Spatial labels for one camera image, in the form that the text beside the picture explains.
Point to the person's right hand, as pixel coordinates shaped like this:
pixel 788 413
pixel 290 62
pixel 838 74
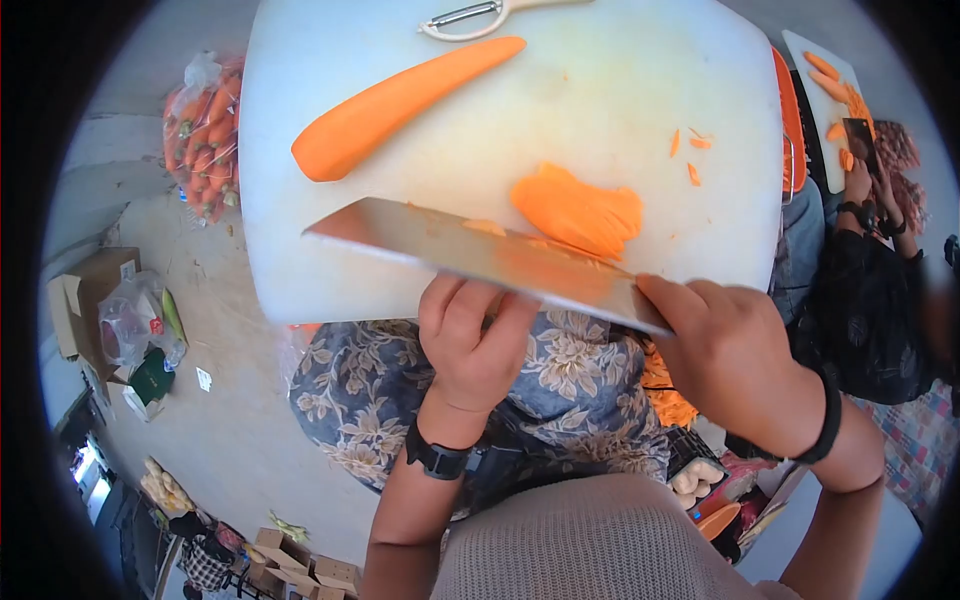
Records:
pixel 727 352

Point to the person's left hand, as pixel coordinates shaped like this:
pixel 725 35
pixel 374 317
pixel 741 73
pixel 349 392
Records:
pixel 469 360

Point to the person's right fingers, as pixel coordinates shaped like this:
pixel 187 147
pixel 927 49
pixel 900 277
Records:
pixel 656 292

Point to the person's left fingers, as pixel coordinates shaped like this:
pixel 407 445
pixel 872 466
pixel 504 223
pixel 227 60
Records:
pixel 457 307

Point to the large steel kitchen knife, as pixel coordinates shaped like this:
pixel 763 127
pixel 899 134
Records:
pixel 465 244

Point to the heap of shredded carrot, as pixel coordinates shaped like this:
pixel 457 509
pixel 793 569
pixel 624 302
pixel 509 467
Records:
pixel 664 390

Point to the pile of carrot slices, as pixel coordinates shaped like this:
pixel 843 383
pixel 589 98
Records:
pixel 577 210

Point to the scattered small carrot bits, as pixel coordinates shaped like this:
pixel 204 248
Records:
pixel 694 174

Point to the person's legs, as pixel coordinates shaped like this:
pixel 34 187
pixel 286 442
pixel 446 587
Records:
pixel 360 390

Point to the black wrist band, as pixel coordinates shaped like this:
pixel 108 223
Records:
pixel 442 459
pixel 831 424

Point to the black plastic crate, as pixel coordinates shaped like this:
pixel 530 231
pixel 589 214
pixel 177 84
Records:
pixel 686 450

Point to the peeled whole carrot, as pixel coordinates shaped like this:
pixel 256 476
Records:
pixel 390 109

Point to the orange plastic basket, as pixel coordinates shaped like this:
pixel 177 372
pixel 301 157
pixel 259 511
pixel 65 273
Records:
pixel 791 120

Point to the small white cutting board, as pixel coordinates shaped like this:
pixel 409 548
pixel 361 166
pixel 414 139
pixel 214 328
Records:
pixel 825 105

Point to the person's body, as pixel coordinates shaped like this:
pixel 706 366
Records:
pixel 600 540

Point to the red mesh bag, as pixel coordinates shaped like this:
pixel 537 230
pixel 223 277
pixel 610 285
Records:
pixel 900 150

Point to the cream vegetable peeler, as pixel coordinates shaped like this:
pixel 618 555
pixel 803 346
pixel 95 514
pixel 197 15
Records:
pixel 465 21

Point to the group of flat cardboard boxes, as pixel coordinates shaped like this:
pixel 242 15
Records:
pixel 300 566

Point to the clear bag of carrots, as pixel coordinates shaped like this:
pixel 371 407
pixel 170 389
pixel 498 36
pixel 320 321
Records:
pixel 206 135

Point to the small green box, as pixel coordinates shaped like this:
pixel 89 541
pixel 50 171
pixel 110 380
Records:
pixel 152 382

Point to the crumpled clear plastic bag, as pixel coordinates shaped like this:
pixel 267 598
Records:
pixel 131 315

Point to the pile of pale potatoes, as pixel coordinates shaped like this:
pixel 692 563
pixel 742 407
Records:
pixel 165 487

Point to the open cardboard box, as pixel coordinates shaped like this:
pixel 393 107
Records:
pixel 82 300

